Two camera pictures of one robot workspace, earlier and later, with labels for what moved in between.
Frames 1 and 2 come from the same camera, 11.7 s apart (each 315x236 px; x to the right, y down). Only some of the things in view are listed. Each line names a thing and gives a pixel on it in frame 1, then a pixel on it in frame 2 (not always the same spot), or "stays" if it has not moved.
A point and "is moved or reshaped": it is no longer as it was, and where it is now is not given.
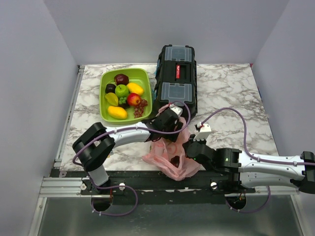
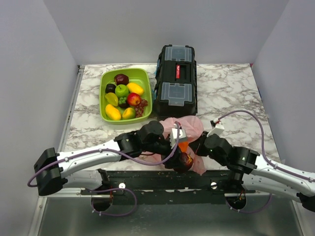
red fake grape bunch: (139, 108) stays
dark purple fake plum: (110, 88) stays
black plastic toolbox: (176, 77) stays
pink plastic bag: (169, 155) is moved or reshaped
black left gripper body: (171, 136) → (162, 147)
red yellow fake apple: (133, 99) stays
